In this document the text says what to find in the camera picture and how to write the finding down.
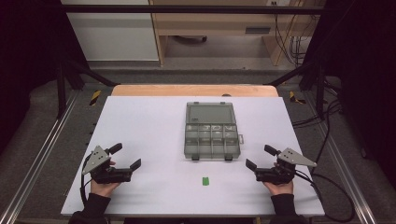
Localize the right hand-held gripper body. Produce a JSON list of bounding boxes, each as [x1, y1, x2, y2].
[[255, 147, 318, 186]]

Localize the person's right hand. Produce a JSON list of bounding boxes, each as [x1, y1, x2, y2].
[[262, 161, 295, 197]]

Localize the black floor cables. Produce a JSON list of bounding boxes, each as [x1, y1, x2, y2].
[[291, 77, 344, 175]]

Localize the black frame strut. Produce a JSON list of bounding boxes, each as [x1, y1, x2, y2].
[[263, 59, 332, 119], [55, 58, 121, 119]]

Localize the person's left hand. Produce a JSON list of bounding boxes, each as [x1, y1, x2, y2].
[[90, 160, 121, 199]]

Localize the wooden desk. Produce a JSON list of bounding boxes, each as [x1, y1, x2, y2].
[[148, 0, 326, 67]]

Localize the dark curtain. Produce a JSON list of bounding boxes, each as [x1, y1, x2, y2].
[[0, 0, 90, 155], [306, 0, 396, 190]]

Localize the black horizontal frame bar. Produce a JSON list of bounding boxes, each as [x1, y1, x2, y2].
[[59, 4, 326, 15]]

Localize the aluminium floor rail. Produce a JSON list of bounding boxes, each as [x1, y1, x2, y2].
[[0, 89, 79, 224], [302, 91, 378, 224]]

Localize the wooden table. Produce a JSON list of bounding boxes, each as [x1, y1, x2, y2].
[[110, 84, 279, 98]]

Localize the grey plastic compartment box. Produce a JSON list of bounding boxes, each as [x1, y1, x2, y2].
[[183, 101, 245, 162]]

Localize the white cabinet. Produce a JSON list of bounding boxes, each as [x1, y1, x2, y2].
[[60, 0, 161, 63]]

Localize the black cable under desk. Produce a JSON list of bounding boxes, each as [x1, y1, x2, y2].
[[172, 35, 208, 44]]

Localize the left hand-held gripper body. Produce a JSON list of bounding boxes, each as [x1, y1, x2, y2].
[[81, 145, 134, 185]]

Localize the white table mat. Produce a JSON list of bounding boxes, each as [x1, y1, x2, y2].
[[60, 95, 326, 217]]

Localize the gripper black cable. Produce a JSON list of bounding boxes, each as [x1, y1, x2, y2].
[[79, 152, 95, 207], [293, 169, 357, 224]]

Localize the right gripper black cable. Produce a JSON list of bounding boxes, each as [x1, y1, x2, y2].
[[293, 169, 357, 224]]

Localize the hanging cable bundle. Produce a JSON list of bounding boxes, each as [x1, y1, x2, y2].
[[273, 12, 316, 67]]

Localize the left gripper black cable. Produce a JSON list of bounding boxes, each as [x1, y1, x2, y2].
[[79, 152, 95, 207]]

